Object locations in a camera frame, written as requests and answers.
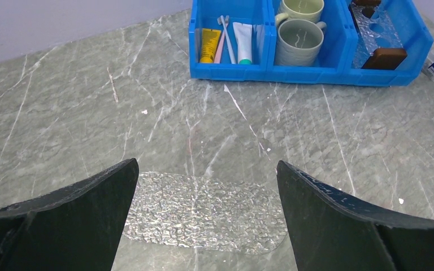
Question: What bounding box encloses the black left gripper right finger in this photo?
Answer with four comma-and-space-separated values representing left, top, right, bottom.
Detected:
276, 161, 434, 270

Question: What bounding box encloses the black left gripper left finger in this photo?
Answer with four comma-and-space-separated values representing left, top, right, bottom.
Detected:
0, 158, 139, 270

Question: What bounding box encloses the grey ceramic mug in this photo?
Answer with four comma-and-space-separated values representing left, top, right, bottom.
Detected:
274, 19, 327, 67

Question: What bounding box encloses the cream ceramic mug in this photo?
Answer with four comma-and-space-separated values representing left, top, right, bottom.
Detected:
275, 0, 324, 27

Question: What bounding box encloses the pink toothbrush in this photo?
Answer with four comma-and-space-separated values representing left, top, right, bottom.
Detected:
214, 15, 229, 64

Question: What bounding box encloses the white teal-capped toothpaste tube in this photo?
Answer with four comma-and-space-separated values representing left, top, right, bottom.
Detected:
233, 22, 253, 65

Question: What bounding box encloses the yellow toothpaste tube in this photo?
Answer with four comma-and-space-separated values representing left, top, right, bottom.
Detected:
199, 28, 222, 63

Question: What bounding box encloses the light blue toothbrush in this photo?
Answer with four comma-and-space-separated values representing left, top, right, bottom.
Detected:
218, 15, 236, 64

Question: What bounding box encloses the blue middle storage bin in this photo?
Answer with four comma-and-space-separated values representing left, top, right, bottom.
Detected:
266, 1, 357, 84

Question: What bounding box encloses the blue storage bin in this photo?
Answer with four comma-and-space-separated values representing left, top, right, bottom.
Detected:
188, 1, 276, 81
266, 1, 357, 84
342, 1, 433, 86

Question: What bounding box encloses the blue right storage bin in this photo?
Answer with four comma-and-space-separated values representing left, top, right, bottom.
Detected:
342, 1, 433, 86

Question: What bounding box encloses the blue left storage bin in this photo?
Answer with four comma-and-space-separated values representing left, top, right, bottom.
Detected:
188, 1, 276, 81

